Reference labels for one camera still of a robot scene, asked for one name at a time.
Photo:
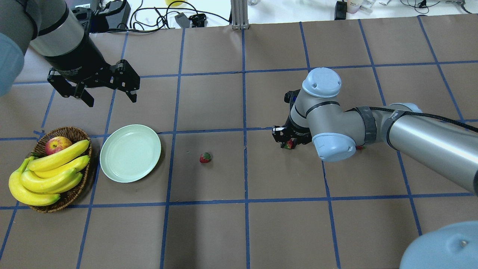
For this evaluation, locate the light green plate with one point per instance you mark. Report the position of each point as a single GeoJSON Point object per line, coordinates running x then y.
{"type": "Point", "coordinates": [130, 153]}

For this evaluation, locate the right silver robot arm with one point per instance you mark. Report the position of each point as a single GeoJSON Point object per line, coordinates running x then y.
{"type": "Point", "coordinates": [443, 145]}

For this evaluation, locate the black power adapter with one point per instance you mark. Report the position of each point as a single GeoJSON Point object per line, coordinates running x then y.
{"type": "Point", "coordinates": [341, 9]}

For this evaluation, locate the yellow banana bunch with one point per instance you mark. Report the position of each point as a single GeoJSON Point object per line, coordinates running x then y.
{"type": "Point", "coordinates": [39, 181]}

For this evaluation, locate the strawberry nearest plate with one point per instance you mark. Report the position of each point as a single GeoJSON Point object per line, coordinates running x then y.
{"type": "Point", "coordinates": [205, 157]}

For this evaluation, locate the aluminium frame post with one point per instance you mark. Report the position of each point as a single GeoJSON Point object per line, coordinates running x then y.
{"type": "Point", "coordinates": [239, 13]}

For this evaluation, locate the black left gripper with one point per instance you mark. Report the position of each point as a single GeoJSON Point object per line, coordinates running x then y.
{"type": "Point", "coordinates": [80, 59]}

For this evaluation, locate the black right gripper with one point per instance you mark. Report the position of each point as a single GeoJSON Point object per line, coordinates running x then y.
{"type": "Point", "coordinates": [295, 131]}

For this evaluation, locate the wicker fruit basket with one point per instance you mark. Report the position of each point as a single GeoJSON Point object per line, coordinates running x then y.
{"type": "Point", "coordinates": [75, 134]}

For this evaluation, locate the red apple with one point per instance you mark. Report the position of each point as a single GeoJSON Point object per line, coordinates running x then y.
{"type": "Point", "coordinates": [57, 144]}

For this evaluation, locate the white paper cup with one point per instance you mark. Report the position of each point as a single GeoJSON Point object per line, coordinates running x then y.
{"type": "Point", "coordinates": [353, 6]}

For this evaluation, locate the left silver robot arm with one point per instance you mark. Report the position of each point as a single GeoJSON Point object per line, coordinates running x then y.
{"type": "Point", "coordinates": [61, 36]}

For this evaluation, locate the black power brick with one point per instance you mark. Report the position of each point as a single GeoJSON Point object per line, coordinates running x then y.
{"type": "Point", "coordinates": [118, 20]}

